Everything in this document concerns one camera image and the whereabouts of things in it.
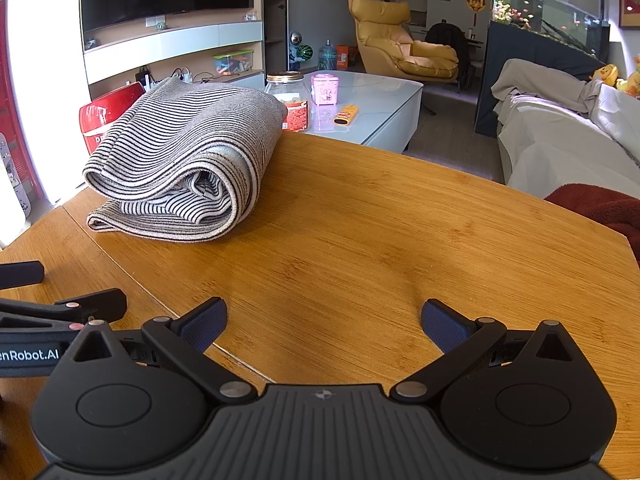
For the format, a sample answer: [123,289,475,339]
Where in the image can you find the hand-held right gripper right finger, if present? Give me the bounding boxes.
[390,298,576,402]

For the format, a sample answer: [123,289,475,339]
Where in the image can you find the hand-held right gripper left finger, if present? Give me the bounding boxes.
[74,296,257,403]

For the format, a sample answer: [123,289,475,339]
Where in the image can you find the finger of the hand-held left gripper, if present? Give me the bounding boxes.
[0,288,127,332]
[0,260,45,290]

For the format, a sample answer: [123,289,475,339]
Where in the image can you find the grey striped sweater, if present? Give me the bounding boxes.
[82,76,285,242]

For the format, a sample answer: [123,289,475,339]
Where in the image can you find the white covered sofa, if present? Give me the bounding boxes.
[497,57,640,201]

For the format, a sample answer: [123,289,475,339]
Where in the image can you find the small orange toy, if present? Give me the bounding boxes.
[333,104,361,126]

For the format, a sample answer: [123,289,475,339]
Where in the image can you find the glass snack jar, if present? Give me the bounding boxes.
[264,72,312,133]

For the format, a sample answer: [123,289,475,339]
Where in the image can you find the white coffee table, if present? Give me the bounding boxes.
[240,70,425,153]

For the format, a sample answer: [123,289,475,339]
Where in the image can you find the grey blanket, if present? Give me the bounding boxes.
[491,58,606,116]

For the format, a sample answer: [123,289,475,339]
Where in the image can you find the pink box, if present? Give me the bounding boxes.
[310,72,341,107]

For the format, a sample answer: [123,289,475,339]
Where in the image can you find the clear plastic storage container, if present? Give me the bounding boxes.
[212,49,254,76]

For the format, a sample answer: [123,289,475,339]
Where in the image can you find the white and wood tv cabinet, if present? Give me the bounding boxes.
[80,7,266,103]

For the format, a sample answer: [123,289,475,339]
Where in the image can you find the dark fish tank cabinet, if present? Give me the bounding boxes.
[474,20,611,138]

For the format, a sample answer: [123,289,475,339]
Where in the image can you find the yellow armchair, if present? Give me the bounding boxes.
[348,0,460,81]

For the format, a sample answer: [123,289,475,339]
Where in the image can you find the yellow and pink plush toy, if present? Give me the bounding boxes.
[617,57,640,96]

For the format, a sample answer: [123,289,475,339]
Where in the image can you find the dark tall cabinet panel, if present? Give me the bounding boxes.
[262,0,289,73]

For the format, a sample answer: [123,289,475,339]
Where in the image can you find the glass fish tank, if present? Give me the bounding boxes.
[492,0,612,56]

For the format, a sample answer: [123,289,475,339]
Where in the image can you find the power strip with cables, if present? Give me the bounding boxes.
[136,66,213,86]

